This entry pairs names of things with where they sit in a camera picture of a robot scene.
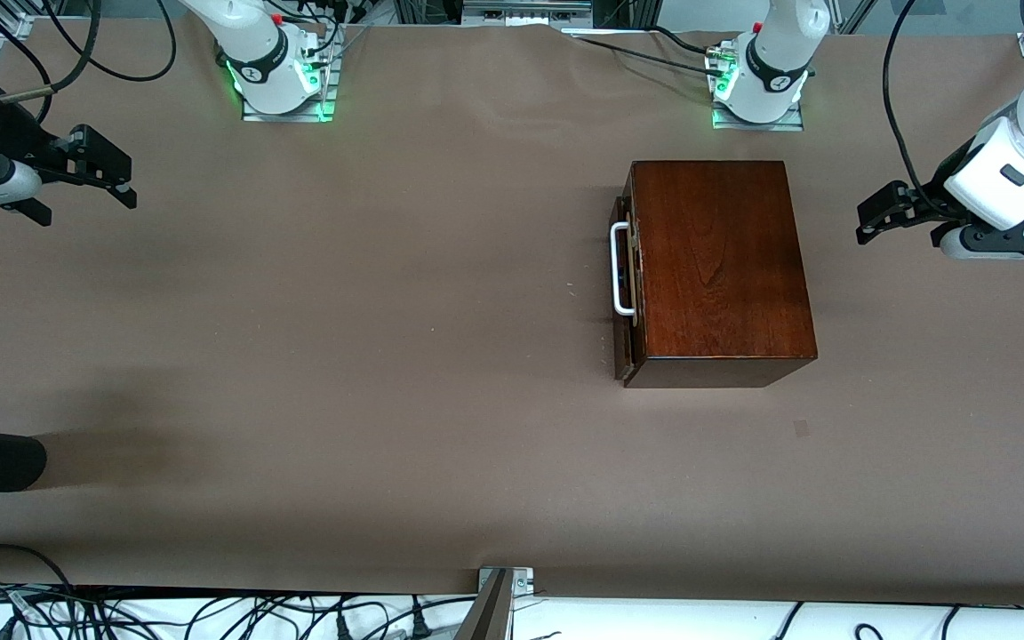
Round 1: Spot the white metal drawer handle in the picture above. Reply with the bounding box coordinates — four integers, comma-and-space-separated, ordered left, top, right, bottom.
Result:
610, 220, 639, 318

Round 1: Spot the wooden drawer with dark front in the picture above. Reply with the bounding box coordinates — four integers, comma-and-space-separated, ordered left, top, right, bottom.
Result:
610, 197, 646, 385

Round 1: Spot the dark brown wooden cabinet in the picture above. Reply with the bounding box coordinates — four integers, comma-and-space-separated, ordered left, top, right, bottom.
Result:
623, 160, 818, 389

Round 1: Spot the grey device with ports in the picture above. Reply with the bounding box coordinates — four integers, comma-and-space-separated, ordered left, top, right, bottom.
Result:
463, 0, 593, 24

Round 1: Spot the grey slanted metal beam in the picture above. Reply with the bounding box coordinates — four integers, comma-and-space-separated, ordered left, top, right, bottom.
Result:
454, 569, 514, 640

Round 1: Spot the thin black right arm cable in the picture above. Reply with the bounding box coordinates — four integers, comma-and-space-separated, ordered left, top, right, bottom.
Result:
0, 0, 56, 125

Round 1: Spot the aluminium slotted rail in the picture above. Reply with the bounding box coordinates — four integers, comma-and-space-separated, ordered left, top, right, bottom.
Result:
0, 9, 35, 77

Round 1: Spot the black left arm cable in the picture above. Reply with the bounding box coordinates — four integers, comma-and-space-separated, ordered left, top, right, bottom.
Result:
881, 0, 945, 214

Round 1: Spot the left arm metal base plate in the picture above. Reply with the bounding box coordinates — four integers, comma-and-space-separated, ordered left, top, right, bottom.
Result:
711, 102, 805, 132

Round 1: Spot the black base cable bundle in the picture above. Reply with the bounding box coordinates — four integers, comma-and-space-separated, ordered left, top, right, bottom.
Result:
285, 0, 358, 68

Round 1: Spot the black base power cable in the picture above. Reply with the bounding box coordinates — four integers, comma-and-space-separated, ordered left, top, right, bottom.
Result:
568, 32, 721, 76
647, 25, 719, 58

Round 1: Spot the black aluminium frame post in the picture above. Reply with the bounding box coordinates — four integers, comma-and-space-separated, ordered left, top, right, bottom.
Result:
592, 0, 660, 32

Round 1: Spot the small silver metal bracket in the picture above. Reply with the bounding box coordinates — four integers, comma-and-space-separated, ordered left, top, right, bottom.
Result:
479, 566, 534, 596

